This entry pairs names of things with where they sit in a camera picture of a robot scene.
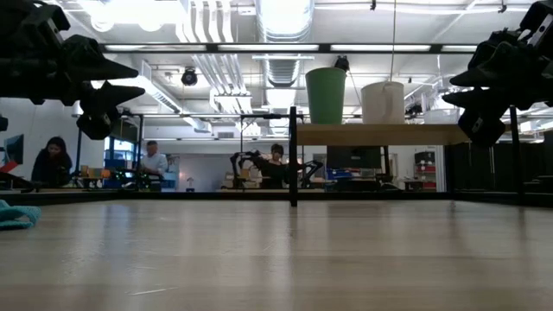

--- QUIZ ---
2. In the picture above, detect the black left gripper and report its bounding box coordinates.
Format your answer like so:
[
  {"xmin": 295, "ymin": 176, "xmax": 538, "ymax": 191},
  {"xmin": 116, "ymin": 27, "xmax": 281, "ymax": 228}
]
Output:
[{"xmin": 0, "ymin": 0, "xmax": 146, "ymax": 142}]

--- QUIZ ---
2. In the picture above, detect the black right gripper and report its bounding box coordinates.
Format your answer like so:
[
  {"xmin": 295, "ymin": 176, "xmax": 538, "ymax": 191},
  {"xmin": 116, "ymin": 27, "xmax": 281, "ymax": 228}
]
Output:
[{"xmin": 442, "ymin": 0, "xmax": 553, "ymax": 149}]

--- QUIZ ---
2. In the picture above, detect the white plastic cup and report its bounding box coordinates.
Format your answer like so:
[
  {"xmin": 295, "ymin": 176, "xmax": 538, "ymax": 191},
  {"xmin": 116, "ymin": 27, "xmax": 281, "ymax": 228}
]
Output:
[{"xmin": 359, "ymin": 80, "xmax": 406, "ymax": 126}]

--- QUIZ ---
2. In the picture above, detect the green plastic cup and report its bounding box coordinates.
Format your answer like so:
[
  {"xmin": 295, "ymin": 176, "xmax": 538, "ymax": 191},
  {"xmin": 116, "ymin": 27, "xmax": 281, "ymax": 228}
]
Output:
[{"xmin": 304, "ymin": 66, "xmax": 348, "ymax": 126}]

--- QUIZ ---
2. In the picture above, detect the person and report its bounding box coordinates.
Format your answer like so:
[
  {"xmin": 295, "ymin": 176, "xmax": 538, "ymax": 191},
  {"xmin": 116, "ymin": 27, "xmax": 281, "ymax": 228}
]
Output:
[
  {"xmin": 258, "ymin": 143, "xmax": 291, "ymax": 190},
  {"xmin": 30, "ymin": 136, "xmax": 74, "ymax": 189},
  {"xmin": 139, "ymin": 139, "xmax": 170, "ymax": 192}
]

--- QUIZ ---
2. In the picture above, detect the red and white rack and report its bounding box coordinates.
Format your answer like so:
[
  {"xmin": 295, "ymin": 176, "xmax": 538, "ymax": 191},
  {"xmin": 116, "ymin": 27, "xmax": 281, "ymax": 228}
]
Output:
[{"xmin": 414, "ymin": 150, "xmax": 438, "ymax": 192}]

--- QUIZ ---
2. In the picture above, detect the black flat screen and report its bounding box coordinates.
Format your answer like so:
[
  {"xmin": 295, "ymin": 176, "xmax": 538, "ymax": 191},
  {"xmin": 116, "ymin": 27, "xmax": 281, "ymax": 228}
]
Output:
[{"xmin": 326, "ymin": 145, "xmax": 384, "ymax": 170}]

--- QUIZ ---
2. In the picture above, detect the teal folded cloth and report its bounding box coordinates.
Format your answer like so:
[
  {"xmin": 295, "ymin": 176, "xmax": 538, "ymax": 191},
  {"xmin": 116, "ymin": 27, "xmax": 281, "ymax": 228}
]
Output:
[{"xmin": 0, "ymin": 199, "xmax": 42, "ymax": 232}]

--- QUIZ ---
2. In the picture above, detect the grey hanging cord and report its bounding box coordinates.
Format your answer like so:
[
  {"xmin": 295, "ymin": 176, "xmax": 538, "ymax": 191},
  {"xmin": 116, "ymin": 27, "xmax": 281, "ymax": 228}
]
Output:
[{"xmin": 390, "ymin": 0, "xmax": 397, "ymax": 83}]

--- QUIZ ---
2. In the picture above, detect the wooden shelf with black frame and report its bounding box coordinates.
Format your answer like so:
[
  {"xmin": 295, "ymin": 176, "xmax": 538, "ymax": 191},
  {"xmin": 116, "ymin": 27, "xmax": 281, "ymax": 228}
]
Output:
[{"xmin": 239, "ymin": 105, "xmax": 520, "ymax": 208}]

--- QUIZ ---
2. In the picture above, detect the black metal table frame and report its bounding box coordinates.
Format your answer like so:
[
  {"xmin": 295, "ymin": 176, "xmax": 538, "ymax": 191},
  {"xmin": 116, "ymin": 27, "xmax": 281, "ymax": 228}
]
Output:
[{"xmin": 0, "ymin": 42, "xmax": 553, "ymax": 207}]

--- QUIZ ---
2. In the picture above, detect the silver ventilation duct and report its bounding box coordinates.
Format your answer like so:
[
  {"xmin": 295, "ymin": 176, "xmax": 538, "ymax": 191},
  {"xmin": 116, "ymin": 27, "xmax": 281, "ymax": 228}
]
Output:
[{"xmin": 254, "ymin": 0, "xmax": 317, "ymax": 88}]

